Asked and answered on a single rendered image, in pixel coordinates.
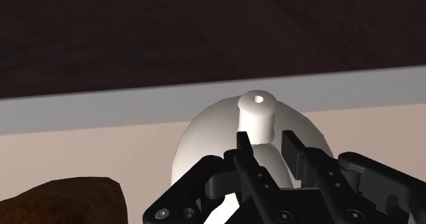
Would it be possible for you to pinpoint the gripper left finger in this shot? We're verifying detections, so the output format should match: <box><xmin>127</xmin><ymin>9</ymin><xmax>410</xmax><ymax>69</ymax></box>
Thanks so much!
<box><xmin>142</xmin><ymin>131</ymin><xmax>294</xmax><ymax>224</ymax></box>

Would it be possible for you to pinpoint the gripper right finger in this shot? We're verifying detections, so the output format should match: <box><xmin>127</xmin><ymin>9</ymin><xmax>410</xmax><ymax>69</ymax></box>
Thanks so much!
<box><xmin>281</xmin><ymin>130</ymin><xmax>426</xmax><ymax>224</ymax></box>

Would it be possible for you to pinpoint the brown lumpy object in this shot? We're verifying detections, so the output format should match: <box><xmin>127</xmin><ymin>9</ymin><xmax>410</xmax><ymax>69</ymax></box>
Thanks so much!
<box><xmin>0</xmin><ymin>176</ymin><xmax>129</xmax><ymax>224</ymax></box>

